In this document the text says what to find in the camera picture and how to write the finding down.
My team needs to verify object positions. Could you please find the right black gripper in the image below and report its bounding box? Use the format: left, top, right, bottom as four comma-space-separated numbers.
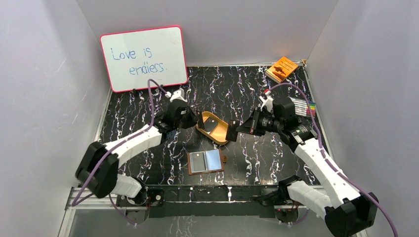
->
236, 107, 283, 137

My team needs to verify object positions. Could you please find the black credit card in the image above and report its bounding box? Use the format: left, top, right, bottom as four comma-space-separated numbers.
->
190, 152, 206, 173
226, 119, 240, 142
204, 118, 218, 133

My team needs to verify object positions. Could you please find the brown leather card holder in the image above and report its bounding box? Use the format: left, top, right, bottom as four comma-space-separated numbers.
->
187, 149, 227, 175

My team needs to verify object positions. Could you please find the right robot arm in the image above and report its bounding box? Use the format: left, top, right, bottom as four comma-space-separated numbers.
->
227, 109, 377, 237

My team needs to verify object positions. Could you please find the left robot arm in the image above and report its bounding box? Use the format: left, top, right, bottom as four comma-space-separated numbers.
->
75, 99, 202, 205

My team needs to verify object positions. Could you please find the orange oval tray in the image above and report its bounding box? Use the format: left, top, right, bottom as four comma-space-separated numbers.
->
195, 111, 228, 145

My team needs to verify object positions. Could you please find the coloured marker pen set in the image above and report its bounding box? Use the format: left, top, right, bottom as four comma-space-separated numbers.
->
290, 97, 316, 117

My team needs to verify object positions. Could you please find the orange book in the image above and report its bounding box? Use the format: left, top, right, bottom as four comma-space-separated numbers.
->
265, 56, 298, 83

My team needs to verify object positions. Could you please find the pink framed whiteboard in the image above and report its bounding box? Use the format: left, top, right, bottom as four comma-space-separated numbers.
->
99, 26, 188, 92

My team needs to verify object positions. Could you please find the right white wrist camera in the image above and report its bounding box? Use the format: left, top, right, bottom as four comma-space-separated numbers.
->
259, 89, 273, 113

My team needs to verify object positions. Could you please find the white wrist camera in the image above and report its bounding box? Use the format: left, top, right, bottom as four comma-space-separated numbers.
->
259, 89, 273, 113
165, 88, 187, 103

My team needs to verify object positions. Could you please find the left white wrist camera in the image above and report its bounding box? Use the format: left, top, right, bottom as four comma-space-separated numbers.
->
165, 88, 187, 103

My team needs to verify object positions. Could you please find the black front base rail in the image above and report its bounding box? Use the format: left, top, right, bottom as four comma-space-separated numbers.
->
148, 185, 286, 218

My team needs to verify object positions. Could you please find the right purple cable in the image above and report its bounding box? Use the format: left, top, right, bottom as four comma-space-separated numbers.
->
268, 82, 399, 237

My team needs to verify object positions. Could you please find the purple cable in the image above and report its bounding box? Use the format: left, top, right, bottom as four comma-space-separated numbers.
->
71, 78, 172, 226
268, 82, 399, 237

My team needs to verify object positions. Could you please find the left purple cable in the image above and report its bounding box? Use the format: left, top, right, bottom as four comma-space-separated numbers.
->
71, 78, 172, 226

